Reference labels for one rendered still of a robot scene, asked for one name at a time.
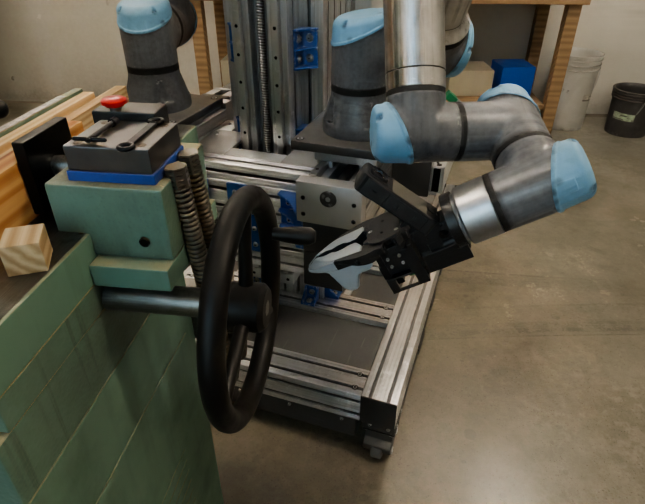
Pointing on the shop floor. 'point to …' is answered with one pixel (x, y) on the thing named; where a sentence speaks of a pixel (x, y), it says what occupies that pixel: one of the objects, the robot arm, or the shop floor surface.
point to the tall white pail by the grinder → (577, 88)
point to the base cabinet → (142, 429)
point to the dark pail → (631, 109)
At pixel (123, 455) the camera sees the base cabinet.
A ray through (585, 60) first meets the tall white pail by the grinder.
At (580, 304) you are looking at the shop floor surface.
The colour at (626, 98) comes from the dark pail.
